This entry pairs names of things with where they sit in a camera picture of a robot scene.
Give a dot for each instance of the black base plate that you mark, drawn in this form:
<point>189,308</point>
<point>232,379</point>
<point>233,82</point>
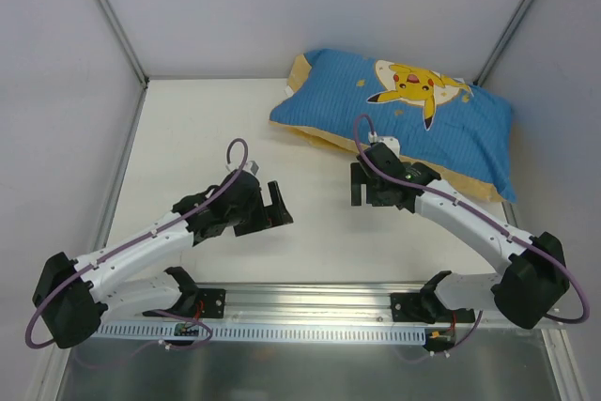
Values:
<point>199,303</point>
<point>426,308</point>

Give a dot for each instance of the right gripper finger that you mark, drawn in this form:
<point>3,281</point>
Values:
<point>382,194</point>
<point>359,186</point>

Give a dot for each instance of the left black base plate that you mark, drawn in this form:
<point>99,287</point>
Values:
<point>199,303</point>

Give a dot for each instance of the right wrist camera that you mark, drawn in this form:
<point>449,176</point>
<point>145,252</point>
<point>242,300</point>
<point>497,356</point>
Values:
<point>390,142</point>

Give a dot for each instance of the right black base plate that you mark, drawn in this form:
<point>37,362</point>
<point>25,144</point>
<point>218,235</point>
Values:
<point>426,308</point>

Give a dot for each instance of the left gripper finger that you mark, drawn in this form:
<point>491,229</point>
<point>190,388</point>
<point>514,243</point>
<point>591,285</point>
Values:
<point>277,211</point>
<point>263,218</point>

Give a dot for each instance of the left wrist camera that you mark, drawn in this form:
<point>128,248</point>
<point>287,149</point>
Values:
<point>250,167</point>

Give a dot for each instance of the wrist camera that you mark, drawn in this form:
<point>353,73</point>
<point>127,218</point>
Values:
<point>250,167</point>
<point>390,142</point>

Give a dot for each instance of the white slotted cable duct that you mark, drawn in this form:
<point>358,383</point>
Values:
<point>240,332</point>

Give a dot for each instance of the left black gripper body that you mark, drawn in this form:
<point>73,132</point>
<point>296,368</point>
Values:
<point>263,213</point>

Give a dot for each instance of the blue yellow pikachu pillowcase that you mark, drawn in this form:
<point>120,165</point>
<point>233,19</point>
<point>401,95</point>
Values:
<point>460,130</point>

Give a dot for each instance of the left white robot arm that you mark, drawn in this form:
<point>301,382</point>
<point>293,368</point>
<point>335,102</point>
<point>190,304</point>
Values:
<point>75,296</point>

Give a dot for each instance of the aluminium mounting rail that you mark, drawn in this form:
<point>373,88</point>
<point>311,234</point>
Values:
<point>354,305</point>

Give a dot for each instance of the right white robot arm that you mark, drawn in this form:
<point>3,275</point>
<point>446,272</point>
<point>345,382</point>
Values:
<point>527,277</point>

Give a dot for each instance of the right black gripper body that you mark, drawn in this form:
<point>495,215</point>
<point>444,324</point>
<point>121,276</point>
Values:
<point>367,185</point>

